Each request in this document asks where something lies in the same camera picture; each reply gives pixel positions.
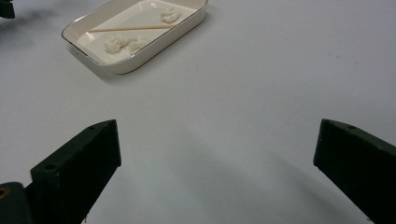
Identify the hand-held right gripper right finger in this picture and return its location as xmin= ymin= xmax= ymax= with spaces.
xmin=313 ymin=118 xmax=396 ymax=224

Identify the cream rectangular tray gold rim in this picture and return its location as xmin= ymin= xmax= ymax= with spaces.
xmin=61 ymin=0 xmax=209 ymax=76

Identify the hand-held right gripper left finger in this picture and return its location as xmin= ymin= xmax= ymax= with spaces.
xmin=26 ymin=119 xmax=122 ymax=224

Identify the thin wooden stick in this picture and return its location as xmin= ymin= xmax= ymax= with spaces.
xmin=88 ymin=24 xmax=177 ymax=34

